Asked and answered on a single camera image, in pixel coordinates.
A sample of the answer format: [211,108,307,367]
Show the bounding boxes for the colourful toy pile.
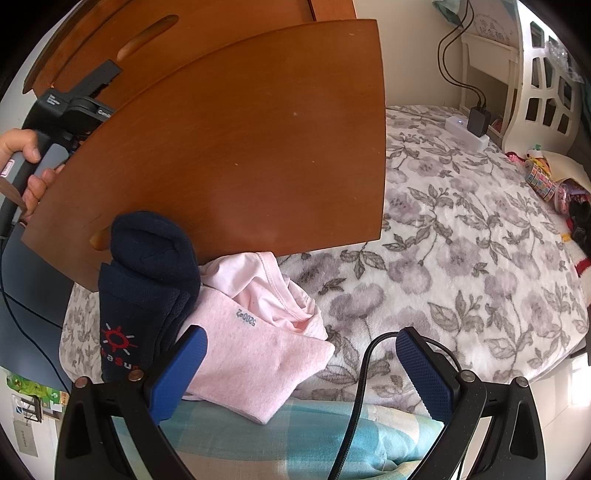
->
[506,149,590,280]

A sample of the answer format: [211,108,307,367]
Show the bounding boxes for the black power adapter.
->
[467,106,491,137]

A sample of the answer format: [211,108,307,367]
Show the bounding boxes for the white bedside cabinet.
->
[462,1,520,126]

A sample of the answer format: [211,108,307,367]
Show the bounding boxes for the teal plaid fabric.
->
[110,398,445,480]

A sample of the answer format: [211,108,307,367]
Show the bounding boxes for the pink garment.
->
[182,287,335,425]

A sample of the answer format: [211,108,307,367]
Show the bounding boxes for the floral grey white blanket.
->
[59,104,590,416]

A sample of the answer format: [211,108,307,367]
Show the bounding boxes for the person's left hand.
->
[0,128,66,227]

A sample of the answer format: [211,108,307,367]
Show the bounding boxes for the black cable on blanket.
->
[327,330,463,480]

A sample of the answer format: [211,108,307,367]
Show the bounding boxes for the pink shirt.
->
[199,252,328,340]

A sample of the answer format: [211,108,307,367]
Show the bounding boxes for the wooden dresser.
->
[23,0,356,107]

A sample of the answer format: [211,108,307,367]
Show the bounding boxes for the white power strip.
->
[445,115,490,153]

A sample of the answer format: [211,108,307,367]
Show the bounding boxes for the navy blue sock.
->
[98,211,201,382]

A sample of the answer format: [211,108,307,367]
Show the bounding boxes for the white decorative shelf rack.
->
[502,1,582,156]

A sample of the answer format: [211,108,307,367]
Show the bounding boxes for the open wooden drawer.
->
[22,19,386,290]

